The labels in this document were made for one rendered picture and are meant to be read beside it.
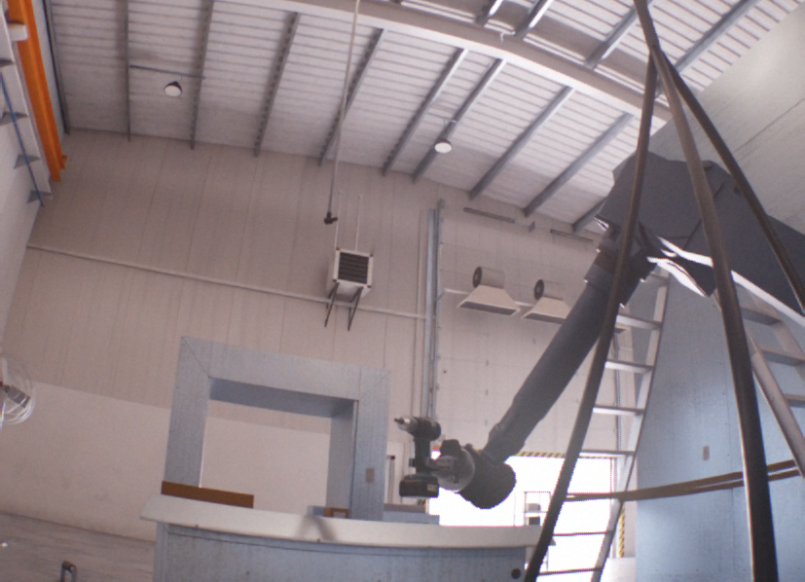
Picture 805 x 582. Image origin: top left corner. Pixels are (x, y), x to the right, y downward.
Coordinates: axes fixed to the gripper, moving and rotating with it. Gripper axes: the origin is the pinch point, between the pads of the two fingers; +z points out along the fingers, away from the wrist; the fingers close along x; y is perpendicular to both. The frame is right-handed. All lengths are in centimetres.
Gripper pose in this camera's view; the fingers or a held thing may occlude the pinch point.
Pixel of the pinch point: (421, 462)
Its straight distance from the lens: 174.6
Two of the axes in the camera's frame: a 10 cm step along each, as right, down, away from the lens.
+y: -0.5, 9.1, -4.0
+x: -8.2, 1.9, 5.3
